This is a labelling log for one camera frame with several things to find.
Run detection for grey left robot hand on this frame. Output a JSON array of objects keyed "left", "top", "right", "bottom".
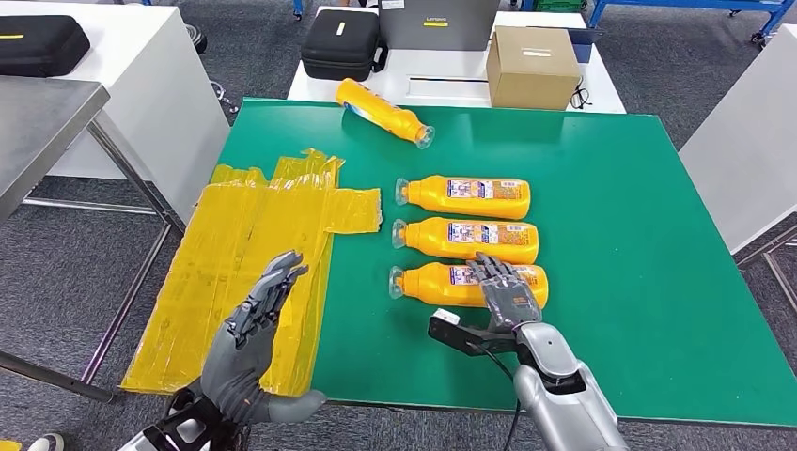
[{"left": 198, "top": 250, "right": 328, "bottom": 426}]

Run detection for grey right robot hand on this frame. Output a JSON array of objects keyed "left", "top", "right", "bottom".
[{"left": 466, "top": 251, "right": 544, "bottom": 335}]

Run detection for orange Tide detergent bottle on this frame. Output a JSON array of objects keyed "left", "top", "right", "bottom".
[
  {"left": 394, "top": 175, "right": 532, "bottom": 221},
  {"left": 388, "top": 261, "right": 550, "bottom": 310},
  {"left": 391, "top": 216, "right": 540, "bottom": 265},
  {"left": 336, "top": 77, "right": 436, "bottom": 150}
]

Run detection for yellow taped plastic sheet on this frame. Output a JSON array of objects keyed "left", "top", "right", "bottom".
[{"left": 119, "top": 148, "right": 383, "bottom": 399}]

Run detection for black eyeglasses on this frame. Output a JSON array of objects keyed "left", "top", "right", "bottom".
[{"left": 569, "top": 75, "right": 593, "bottom": 112}]

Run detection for white shoe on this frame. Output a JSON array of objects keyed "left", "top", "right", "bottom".
[{"left": 27, "top": 432, "right": 66, "bottom": 451}]

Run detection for brown cardboard box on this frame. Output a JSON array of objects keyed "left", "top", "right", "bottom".
[{"left": 485, "top": 24, "right": 583, "bottom": 112}]

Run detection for white table with slot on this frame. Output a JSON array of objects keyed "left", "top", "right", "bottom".
[{"left": 287, "top": 5, "right": 628, "bottom": 116}]

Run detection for dark blue notebook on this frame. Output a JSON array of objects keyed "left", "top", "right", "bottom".
[{"left": 568, "top": 27, "right": 605, "bottom": 64}]

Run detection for grey Lenovo laptop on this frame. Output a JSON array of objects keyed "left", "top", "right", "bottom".
[{"left": 378, "top": 0, "right": 501, "bottom": 53}]

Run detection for white desk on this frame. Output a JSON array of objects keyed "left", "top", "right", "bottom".
[
  {"left": 0, "top": 0, "right": 231, "bottom": 224},
  {"left": 678, "top": 23, "right": 797, "bottom": 256}
]

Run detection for green plastic crate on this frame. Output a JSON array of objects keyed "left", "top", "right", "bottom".
[{"left": 534, "top": 0, "right": 586, "bottom": 14}]

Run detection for black case with white label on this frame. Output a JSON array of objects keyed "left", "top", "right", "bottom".
[{"left": 300, "top": 8, "right": 390, "bottom": 83}]

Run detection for stainless steel table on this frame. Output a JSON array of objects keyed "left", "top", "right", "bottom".
[{"left": 0, "top": 75, "right": 188, "bottom": 405}]

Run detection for black case with yellow stripe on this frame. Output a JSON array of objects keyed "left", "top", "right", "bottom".
[{"left": 0, "top": 14, "right": 92, "bottom": 79}]

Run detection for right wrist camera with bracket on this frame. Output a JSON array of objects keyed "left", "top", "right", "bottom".
[{"left": 428, "top": 307, "right": 521, "bottom": 358}]

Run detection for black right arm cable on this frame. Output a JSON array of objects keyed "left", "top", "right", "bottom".
[{"left": 466, "top": 340, "right": 523, "bottom": 451}]

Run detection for steel desk frame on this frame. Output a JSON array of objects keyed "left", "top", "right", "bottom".
[{"left": 735, "top": 223, "right": 797, "bottom": 316}]

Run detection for blue metal frame cart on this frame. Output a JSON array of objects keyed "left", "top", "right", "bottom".
[{"left": 586, "top": 0, "right": 797, "bottom": 46}]

